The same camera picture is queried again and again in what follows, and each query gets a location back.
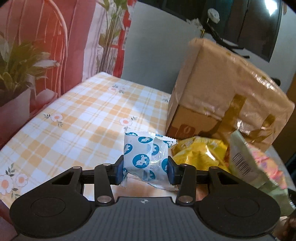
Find yellow snack bag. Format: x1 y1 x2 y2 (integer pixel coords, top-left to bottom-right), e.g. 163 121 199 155
171 136 230 172

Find white blue snack packet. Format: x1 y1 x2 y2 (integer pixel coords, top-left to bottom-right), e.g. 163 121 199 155
122 132 178 191

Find pink green snack bag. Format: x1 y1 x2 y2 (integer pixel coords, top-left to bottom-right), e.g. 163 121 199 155
229 131 295 216

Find person's right hand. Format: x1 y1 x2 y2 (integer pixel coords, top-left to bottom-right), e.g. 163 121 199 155
273 216 295 241

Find checkered floral tablecloth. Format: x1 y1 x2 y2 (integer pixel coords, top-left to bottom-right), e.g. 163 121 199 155
0 71 209 209

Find cardboard box with plastic liner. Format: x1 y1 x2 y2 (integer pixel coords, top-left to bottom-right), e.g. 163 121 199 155
166 38 295 151

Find white plastic bag on pole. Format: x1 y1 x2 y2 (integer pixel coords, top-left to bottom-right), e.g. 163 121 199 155
207 8 220 24

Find dark window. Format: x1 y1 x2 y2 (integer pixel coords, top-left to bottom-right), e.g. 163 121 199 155
145 1 283 61

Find red printed wall curtain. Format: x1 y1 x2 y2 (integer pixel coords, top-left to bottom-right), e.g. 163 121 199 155
0 0 137 149

